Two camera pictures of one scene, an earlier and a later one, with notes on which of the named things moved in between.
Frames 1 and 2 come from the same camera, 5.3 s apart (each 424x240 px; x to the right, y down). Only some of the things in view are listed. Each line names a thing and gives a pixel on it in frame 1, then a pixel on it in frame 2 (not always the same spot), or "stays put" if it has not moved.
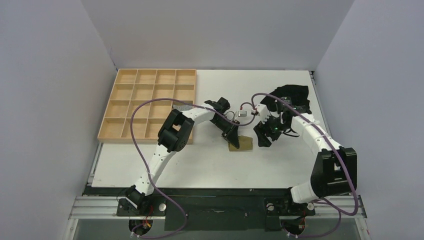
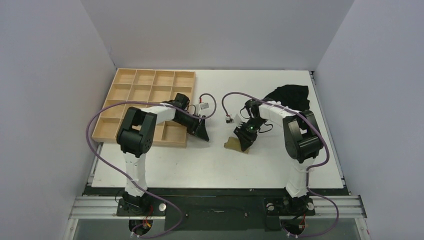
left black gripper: (232, 134) to (201, 132)
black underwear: (299, 94) stays put
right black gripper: (265, 129) to (243, 134)
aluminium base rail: (348, 206) stays put
